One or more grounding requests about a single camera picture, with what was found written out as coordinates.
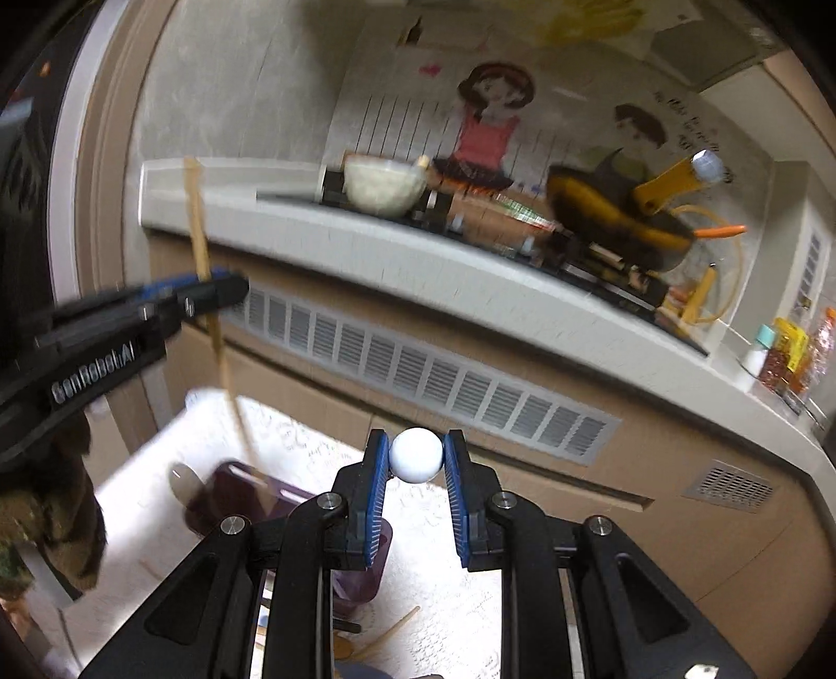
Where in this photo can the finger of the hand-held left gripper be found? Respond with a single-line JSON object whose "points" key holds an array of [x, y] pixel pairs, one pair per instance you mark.
{"points": [[176, 284], [219, 294]]}

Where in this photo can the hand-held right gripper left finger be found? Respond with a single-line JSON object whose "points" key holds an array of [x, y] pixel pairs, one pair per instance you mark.
{"points": [[377, 503]]}

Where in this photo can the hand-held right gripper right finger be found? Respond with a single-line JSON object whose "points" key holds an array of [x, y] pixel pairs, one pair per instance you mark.
{"points": [[457, 506]]}

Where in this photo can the white spoon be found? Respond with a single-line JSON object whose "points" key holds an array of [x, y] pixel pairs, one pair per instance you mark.
{"points": [[416, 455]]}

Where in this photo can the wooden chopstick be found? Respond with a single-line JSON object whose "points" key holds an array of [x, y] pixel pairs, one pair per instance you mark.
{"points": [[197, 222], [392, 630]]}

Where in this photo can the metal spoon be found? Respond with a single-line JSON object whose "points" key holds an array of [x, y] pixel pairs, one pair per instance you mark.
{"points": [[183, 482]]}

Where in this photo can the purple utensil holder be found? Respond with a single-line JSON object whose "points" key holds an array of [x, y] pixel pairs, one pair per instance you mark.
{"points": [[228, 496]]}

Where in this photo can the white lace tablecloth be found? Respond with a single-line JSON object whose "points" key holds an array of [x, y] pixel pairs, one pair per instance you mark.
{"points": [[307, 450]]}

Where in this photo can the long grey vent grille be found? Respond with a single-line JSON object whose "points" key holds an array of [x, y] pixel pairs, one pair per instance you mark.
{"points": [[424, 378]]}

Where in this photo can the grey kitchen counter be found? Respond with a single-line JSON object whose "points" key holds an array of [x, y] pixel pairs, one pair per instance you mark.
{"points": [[392, 261]]}

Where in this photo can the white bowl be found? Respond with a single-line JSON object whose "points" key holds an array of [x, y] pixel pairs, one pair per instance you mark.
{"points": [[384, 186]]}

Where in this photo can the black gas stove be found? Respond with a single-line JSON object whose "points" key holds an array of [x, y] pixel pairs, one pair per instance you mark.
{"points": [[457, 212]]}

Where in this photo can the small grey vent grille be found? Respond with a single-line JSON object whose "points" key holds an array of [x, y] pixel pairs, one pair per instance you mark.
{"points": [[728, 482]]}

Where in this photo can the white bottle teal cap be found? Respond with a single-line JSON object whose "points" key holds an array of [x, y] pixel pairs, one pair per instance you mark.
{"points": [[757, 356]]}

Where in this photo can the orange spatula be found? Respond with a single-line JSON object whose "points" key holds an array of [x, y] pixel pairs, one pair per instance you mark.
{"points": [[718, 230]]}

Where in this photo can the orange seasoning bottle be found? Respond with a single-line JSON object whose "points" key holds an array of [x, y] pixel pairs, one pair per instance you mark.
{"points": [[820, 352]]}

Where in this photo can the cartoon wall poster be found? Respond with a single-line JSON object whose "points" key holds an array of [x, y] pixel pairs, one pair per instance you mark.
{"points": [[555, 111]]}

